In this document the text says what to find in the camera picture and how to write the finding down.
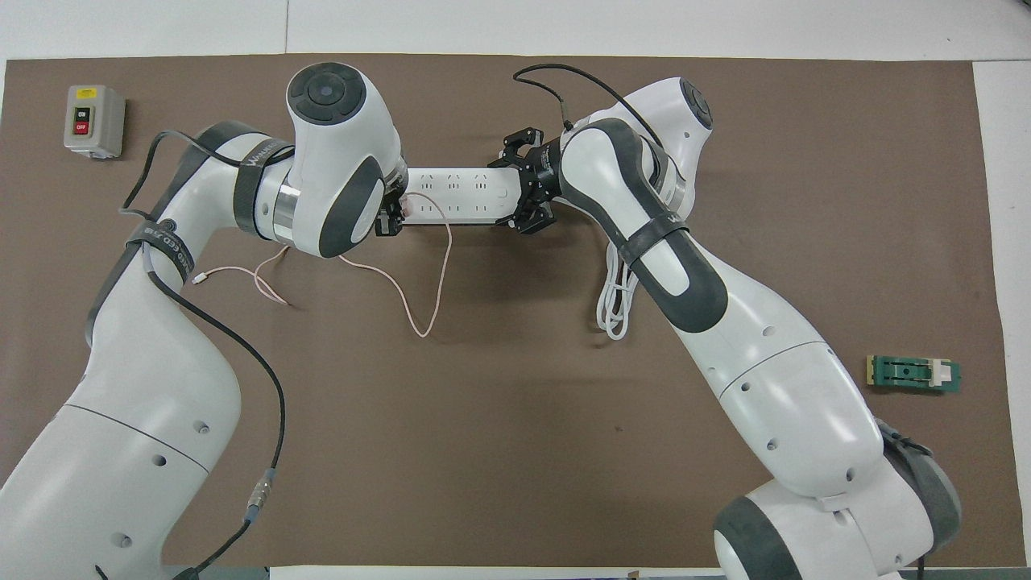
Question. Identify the green knife switch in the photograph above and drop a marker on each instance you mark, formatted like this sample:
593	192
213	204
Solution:
906	374

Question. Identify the brown table mat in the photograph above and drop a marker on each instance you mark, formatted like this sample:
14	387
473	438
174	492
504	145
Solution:
515	451

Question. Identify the grey on-off switch box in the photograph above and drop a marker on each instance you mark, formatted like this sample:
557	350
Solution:
93	121

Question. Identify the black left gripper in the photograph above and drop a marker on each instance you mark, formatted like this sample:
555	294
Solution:
388	219

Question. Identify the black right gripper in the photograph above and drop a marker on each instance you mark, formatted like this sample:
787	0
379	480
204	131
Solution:
540	173

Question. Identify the pink charger adapter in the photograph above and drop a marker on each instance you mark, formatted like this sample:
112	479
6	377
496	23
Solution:
408	207

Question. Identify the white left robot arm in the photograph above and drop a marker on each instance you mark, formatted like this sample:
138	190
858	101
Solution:
161	387

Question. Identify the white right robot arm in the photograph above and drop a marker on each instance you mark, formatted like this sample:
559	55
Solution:
765	362

